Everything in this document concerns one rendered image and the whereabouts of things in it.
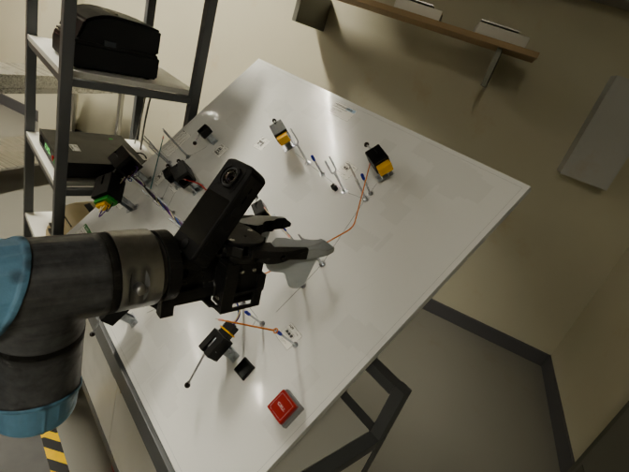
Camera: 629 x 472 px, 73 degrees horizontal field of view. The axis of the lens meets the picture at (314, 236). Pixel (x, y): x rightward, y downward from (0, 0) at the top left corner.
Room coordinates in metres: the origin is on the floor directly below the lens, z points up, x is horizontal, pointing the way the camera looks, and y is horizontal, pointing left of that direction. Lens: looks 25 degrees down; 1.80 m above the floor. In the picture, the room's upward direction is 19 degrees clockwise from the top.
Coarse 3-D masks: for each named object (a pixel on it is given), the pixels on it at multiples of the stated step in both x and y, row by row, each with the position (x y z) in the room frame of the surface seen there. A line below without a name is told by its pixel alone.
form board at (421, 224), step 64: (256, 64) 1.75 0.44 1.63; (192, 128) 1.56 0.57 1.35; (256, 128) 1.44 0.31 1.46; (320, 128) 1.35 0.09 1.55; (384, 128) 1.27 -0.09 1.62; (128, 192) 1.38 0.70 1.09; (320, 192) 1.14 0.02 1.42; (384, 192) 1.08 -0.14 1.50; (448, 192) 1.03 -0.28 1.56; (512, 192) 0.99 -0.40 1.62; (384, 256) 0.93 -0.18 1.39; (448, 256) 0.89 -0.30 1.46; (192, 320) 0.90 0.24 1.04; (320, 320) 0.83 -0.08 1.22; (384, 320) 0.80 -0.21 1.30; (192, 384) 0.76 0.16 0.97; (256, 384) 0.73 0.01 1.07; (320, 384) 0.71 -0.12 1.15; (192, 448) 0.64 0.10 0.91; (256, 448) 0.62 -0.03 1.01
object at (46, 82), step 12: (0, 72) 3.05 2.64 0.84; (12, 72) 3.15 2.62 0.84; (24, 72) 3.25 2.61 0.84; (48, 72) 3.48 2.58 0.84; (0, 84) 2.71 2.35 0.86; (12, 84) 2.79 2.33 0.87; (24, 84) 2.88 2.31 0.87; (48, 84) 3.05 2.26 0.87; (72, 96) 3.93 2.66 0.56; (120, 96) 3.79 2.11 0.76; (72, 108) 3.93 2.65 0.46; (120, 108) 3.79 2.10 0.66; (72, 120) 3.93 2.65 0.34; (120, 120) 3.80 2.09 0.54; (120, 132) 3.82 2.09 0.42; (0, 144) 3.14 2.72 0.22; (12, 144) 3.21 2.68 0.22; (0, 156) 2.94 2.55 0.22; (12, 156) 3.00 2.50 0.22; (0, 168) 2.77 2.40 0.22; (12, 168) 2.84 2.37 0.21
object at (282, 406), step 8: (280, 392) 0.68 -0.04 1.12; (272, 400) 0.67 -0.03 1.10; (280, 400) 0.67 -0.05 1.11; (288, 400) 0.67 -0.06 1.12; (272, 408) 0.66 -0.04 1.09; (280, 408) 0.65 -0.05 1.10; (288, 408) 0.65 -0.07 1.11; (296, 408) 0.66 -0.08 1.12; (280, 416) 0.64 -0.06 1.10; (288, 416) 0.64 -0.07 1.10
